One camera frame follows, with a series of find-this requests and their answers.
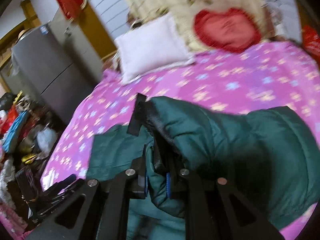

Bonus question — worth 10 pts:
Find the dark green puffer jacket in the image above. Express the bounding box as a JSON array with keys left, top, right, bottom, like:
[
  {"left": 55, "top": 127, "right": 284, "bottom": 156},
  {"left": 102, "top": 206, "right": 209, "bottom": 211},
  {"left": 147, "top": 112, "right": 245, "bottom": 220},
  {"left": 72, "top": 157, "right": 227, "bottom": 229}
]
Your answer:
[{"left": 86, "top": 96, "right": 319, "bottom": 239}]

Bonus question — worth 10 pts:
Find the cluttered pile of items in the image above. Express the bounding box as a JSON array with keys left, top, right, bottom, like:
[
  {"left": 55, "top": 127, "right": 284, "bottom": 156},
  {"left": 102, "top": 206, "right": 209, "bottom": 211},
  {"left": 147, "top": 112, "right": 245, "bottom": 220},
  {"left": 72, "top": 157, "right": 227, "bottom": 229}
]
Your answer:
[{"left": 1, "top": 92, "right": 66, "bottom": 239}]

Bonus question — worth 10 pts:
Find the grey refrigerator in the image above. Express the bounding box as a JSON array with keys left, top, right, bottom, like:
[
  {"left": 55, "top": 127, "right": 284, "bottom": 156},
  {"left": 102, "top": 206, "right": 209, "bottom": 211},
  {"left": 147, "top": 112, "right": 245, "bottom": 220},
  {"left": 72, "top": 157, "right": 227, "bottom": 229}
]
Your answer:
[{"left": 12, "top": 11, "right": 103, "bottom": 124}]

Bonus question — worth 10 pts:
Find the pink floral bed sheet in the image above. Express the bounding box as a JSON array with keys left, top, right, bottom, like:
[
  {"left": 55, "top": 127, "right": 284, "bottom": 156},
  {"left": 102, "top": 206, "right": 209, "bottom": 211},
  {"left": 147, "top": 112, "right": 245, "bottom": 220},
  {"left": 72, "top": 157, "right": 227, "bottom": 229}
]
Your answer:
[{"left": 39, "top": 41, "right": 320, "bottom": 240}]

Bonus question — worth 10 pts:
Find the white pillow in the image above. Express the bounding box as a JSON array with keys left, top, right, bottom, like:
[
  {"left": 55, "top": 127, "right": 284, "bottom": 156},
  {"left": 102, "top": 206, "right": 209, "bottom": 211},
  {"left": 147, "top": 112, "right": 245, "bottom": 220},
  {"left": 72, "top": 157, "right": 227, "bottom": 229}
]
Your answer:
[{"left": 115, "top": 13, "right": 195, "bottom": 85}]

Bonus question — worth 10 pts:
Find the red heart-shaped cushion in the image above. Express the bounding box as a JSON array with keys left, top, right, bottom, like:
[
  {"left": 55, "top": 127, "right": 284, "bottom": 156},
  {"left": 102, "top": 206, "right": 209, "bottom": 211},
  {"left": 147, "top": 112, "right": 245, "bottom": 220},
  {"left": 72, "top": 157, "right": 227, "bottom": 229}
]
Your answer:
[{"left": 193, "top": 8, "right": 261, "bottom": 53}]

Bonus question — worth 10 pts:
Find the red shopping bag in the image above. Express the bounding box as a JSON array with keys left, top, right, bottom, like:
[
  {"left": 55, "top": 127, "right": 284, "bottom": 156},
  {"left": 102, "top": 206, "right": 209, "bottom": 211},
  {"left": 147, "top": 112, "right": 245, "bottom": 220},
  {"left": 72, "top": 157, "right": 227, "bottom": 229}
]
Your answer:
[{"left": 302, "top": 25, "right": 320, "bottom": 65}]

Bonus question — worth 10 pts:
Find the cream floral folded quilt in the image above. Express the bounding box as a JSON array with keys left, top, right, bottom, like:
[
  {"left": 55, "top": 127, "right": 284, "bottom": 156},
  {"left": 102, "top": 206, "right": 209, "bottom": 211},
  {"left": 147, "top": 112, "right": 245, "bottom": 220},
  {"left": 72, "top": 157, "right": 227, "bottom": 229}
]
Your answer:
[{"left": 125, "top": 0, "right": 274, "bottom": 52}]

